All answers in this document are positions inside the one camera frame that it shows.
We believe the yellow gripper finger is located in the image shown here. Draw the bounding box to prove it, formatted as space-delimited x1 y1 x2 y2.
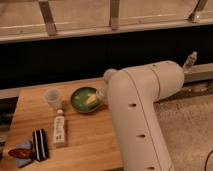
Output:
86 94 97 104

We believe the green ceramic bowl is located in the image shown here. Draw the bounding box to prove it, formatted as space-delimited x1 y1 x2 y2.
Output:
70 87 102 113

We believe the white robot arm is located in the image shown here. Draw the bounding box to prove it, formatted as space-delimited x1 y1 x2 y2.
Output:
97 61 184 171

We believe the clear plastic cup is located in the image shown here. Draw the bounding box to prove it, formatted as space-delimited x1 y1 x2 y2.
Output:
44 89 62 110

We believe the white tube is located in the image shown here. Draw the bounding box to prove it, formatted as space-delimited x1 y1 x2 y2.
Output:
53 109 66 147

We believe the wooden table board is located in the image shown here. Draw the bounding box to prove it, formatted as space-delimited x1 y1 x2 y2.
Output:
0 80 122 171

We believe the black white striped box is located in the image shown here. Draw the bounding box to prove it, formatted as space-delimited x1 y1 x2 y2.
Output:
33 129 49 162

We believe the red brown pouch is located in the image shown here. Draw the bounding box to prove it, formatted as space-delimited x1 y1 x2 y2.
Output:
8 148 33 159

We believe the small clear bottle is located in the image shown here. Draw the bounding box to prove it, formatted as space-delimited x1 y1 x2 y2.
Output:
183 52 197 71

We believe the metal window frame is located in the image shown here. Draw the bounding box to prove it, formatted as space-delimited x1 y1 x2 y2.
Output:
0 0 213 43

